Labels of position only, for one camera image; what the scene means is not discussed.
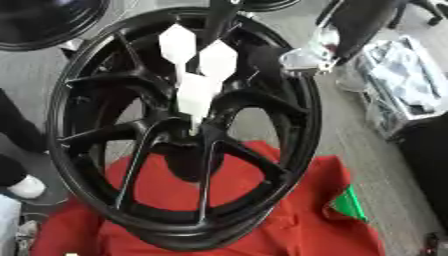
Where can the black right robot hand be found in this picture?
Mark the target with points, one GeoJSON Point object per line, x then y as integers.
{"type": "Point", "coordinates": [269, 65]}

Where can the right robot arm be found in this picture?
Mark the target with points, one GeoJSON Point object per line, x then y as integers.
{"type": "Point", "coordinates": [361, 26]}

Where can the person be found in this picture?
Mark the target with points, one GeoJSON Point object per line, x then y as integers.
{"type": "Point", "coordinates": [17, 126]}

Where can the green sheet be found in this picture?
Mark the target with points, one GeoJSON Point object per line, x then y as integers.
{"type": "Point", "coordinates": [349, 203]}

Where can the clear plastic bin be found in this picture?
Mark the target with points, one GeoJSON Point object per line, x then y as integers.
{"type": "Point", "coordinates": [402, 80]}

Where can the black round wheel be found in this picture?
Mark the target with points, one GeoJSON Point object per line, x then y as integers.
{"type": "Point", "coordinates": [41, 23]}
{"type": "Point", "coordinates": [268, 4]}

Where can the black spoked wheel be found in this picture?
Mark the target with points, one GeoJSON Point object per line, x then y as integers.
{"type": "Point", "coordinates": [175, 235]}

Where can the black case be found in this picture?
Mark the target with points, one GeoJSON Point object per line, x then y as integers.
{"type": "Point", "coordinates": [429, 166]}

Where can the black office chair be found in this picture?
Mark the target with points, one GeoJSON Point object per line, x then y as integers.
{"type": "Point", "coordinates": [429, 10]}

